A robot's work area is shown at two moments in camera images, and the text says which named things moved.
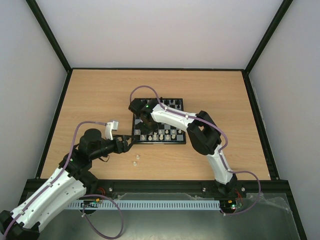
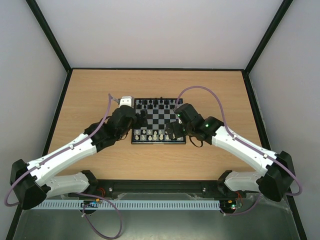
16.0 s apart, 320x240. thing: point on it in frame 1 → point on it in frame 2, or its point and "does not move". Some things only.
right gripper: [146, 125] → [178, 129]
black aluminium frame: [262, 186] does not move
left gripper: [125, 147] → [144, 119]
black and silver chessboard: [165, 134] does not move
